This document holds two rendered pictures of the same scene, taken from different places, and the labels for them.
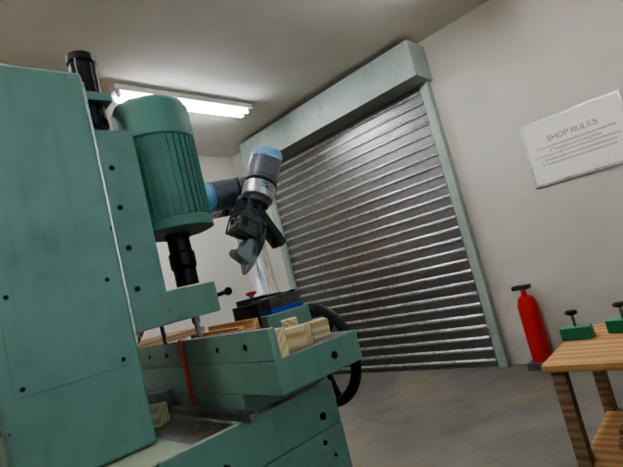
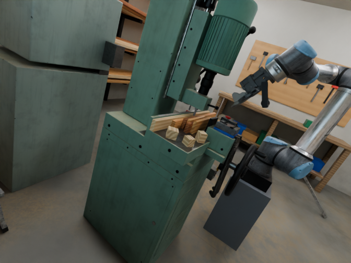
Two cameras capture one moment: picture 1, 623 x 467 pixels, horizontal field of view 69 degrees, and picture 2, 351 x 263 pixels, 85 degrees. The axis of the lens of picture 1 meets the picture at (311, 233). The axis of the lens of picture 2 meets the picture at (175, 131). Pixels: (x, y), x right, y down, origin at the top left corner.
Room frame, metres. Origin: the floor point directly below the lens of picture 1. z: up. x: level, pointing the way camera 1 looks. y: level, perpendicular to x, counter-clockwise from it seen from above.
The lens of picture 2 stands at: (0.62, -0.62, 1.21)
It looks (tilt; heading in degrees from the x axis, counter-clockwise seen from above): 21 degrees down; 69
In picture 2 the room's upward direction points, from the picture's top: 21 degrees clockwise
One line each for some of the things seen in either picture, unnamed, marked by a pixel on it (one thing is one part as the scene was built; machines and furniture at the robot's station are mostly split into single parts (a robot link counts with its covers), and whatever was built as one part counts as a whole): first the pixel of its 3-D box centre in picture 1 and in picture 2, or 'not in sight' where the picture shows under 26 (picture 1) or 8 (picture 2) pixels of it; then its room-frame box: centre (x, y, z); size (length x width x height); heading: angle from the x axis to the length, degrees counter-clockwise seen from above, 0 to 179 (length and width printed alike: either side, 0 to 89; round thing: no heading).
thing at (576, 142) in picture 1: (575, 142); not in sight; (3.05, -1.89, 1.48); 0.64 x 0.02 x 0.46; 48
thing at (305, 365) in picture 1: (252, 358); (203, 138); (1.10, 0.21, 0.87); 0.61 x 0.30 x 0.06; 44
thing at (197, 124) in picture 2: (234, 336); (201, 124); (1.08, 0.23, 0.93); 0.20 x 0.02 x 0.07; 44
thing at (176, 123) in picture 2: not in sight; (198, 119); (1.11, 0.36, 0.92); 0.56 x 0.02 x 0.04; 44
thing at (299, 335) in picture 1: (298, 336); (172, 133); (0.88, 0.07, 0.92); 0.04 x 0.04 x 0.04; 78
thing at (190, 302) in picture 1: (184, 307); (196, 100); (1.04, 0.32, 1.03); 0.14 x 0.07 x 0.09; 134
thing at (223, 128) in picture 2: (268, 302); (228, 126); (1.17, 0.15, 0.99); 0.13 x 0.11 x 0.06; 44
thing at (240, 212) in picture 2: not in sight; (236, 204); (1.76, 0.40, 0.27); 0.30 x 0.30 x 0.55; 48
